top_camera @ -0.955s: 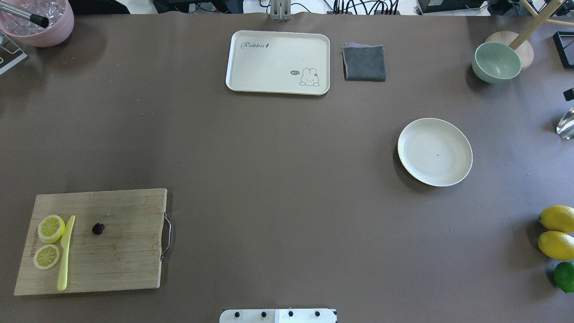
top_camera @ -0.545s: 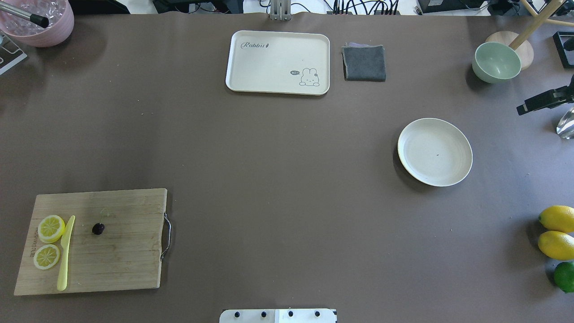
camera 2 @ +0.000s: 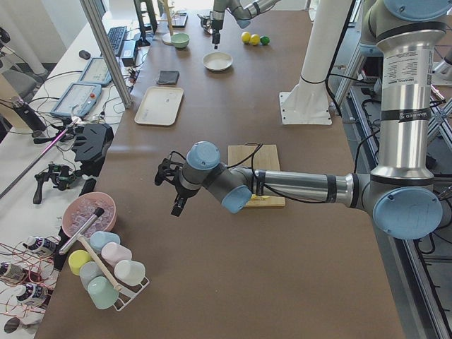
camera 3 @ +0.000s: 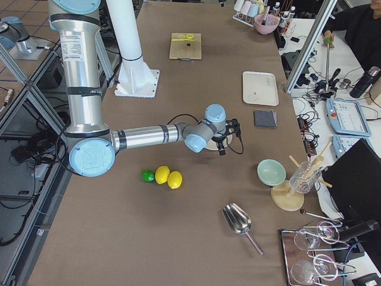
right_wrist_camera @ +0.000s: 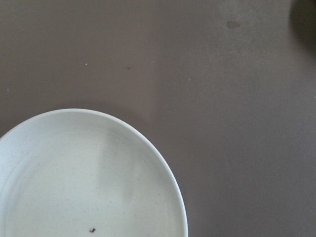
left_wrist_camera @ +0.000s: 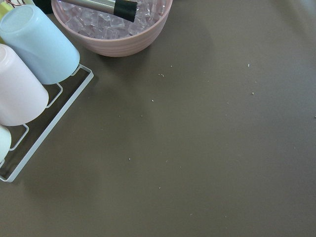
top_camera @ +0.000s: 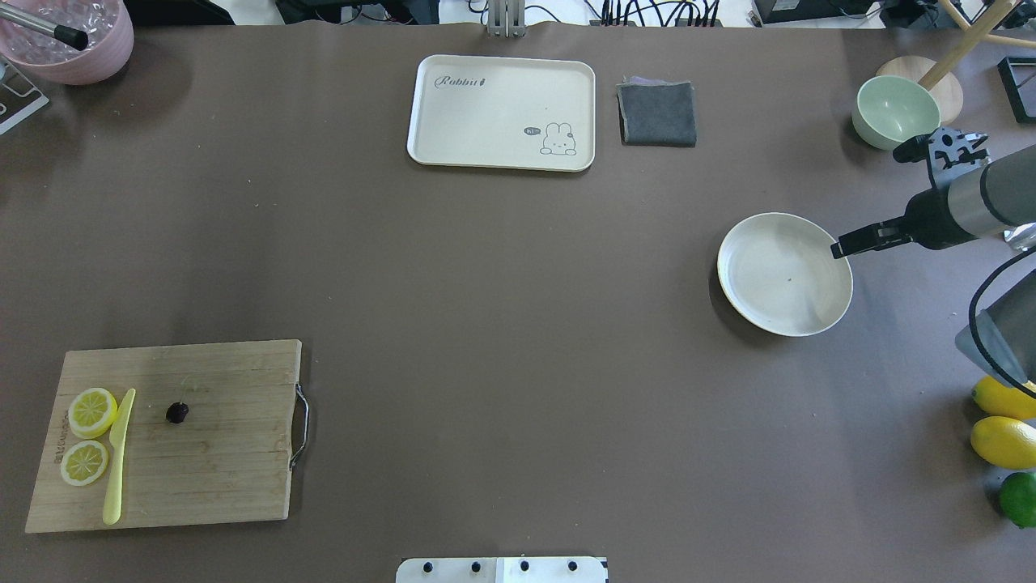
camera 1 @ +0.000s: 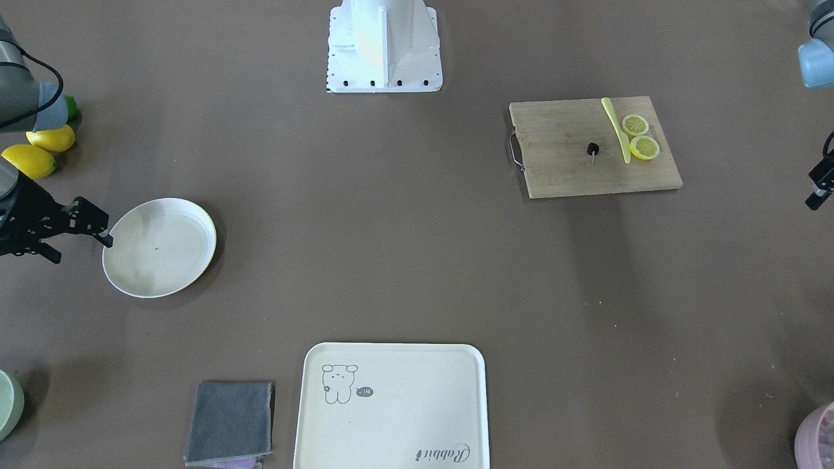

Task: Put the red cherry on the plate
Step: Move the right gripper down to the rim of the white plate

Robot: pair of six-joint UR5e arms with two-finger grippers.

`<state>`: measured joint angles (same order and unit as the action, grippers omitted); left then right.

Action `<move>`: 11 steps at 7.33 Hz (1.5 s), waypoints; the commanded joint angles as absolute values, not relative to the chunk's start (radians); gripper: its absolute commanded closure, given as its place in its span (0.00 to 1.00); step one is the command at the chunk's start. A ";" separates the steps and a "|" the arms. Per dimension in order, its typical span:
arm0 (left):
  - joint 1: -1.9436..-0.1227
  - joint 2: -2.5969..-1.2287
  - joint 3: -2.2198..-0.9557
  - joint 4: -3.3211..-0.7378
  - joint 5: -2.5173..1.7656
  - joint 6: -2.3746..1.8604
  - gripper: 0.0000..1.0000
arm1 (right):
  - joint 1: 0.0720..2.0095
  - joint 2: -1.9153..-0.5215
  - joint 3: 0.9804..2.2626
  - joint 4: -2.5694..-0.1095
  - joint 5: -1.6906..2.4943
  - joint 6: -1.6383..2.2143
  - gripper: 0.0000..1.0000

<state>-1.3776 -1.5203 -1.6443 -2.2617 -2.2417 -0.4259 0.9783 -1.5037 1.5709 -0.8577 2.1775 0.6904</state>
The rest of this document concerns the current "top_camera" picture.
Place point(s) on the white cup rack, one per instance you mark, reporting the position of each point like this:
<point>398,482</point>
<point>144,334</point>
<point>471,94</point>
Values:
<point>20,97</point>

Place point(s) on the shiny metal scoop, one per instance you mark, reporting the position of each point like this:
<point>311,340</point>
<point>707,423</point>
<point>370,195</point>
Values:
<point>1022,238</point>

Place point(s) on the cream round plate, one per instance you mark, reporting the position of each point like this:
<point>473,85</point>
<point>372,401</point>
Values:
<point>778,272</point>

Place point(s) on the green lime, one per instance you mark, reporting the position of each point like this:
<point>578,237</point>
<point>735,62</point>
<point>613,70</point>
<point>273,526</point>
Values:
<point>1017,499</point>

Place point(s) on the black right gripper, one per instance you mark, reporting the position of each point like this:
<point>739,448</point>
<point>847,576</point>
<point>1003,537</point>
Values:
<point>927,217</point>

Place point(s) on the dark red cherry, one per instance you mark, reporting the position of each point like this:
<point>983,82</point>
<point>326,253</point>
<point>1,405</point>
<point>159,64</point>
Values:
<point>176,413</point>

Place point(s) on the lemon slice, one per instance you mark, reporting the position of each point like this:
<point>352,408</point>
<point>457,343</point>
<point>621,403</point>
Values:
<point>92,413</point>
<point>84,463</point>

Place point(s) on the bamboo cutting board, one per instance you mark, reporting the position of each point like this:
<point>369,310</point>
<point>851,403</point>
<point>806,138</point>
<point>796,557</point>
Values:
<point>229,461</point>

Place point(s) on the cream rabbit tray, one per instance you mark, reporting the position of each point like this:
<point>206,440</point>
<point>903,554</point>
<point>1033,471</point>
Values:
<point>503,112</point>

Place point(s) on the lower lemon slice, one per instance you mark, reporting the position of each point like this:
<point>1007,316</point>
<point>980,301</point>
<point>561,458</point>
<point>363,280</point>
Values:
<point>84,463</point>

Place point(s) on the pink ice bowl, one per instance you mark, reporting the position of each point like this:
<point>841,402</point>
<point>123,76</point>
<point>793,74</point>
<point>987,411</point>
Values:
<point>111,41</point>

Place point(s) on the grey folded cloth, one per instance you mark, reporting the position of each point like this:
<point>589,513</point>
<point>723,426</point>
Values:
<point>657,113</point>

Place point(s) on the yellow plastic knife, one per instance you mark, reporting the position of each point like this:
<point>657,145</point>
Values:
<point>117,436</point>

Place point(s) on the yellow lemon near lime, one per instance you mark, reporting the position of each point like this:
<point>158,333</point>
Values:
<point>1004,442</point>

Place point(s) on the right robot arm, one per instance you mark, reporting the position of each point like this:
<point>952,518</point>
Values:
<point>979,205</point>

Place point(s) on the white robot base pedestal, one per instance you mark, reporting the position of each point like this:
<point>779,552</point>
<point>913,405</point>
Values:
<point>565,568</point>

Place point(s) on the mint green bowl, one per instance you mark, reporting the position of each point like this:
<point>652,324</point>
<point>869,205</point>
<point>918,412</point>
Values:
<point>889,110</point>

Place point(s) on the yellow lemon outer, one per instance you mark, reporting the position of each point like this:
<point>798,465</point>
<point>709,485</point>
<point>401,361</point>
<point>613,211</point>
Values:
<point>995,398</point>

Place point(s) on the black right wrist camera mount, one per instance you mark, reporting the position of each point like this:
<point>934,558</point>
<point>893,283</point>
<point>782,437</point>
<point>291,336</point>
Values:
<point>949,153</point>

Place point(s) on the upper lemon slice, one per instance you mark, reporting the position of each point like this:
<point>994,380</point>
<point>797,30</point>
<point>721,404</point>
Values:
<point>92,413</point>

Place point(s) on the metal tongs in ice bowl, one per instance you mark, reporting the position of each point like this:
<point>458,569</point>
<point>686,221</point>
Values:
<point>75,38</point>

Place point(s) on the black frame object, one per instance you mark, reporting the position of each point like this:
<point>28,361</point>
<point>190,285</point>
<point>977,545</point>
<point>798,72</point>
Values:
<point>1017,75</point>

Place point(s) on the round wooden stand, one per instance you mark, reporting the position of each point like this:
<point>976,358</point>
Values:
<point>937,78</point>

